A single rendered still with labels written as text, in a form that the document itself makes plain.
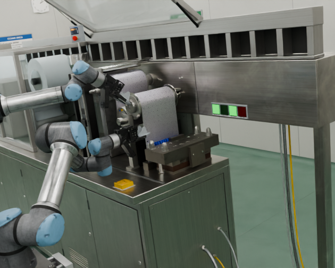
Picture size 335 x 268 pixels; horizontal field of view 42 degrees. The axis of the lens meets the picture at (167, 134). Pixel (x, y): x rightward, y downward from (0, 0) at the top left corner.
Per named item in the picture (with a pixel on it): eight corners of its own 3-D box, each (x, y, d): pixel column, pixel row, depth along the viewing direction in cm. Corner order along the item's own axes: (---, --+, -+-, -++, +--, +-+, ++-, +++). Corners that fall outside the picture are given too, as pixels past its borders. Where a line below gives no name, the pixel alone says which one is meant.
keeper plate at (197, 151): (190, 166, 230) (187, 147, 227) (203, 161, 236) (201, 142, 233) (193, 167, 228) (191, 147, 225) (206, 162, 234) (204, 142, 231)
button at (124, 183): (114, 187, 217) (113, 182, 216) (125, 182, 221) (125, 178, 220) (122, 190, 211) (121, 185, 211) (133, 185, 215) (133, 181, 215)
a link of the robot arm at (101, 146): (88, 156, 217) (85, 139, 215) (107, 150, 223) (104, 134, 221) (96, 158, 211) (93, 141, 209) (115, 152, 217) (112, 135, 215)
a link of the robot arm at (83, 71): (68, 70, 212) (78, 56, 211) (85, 82, 218) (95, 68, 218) (73, 75, 205) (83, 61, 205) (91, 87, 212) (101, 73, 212)
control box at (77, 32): (70, 43, 267) (67, 26, 264) (76, 42, 272) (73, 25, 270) (79, 42, 264) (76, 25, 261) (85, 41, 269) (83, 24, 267)
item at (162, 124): (146, 148, 235) (141, 114, 231) (178, 136, 249) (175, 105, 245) (147, 148, 235) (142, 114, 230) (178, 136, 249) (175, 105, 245)
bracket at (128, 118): (125, 169, 242) (117, 116, 235) (134, 165, 246) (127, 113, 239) (130, 170, 239) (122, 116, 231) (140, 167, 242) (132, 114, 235)
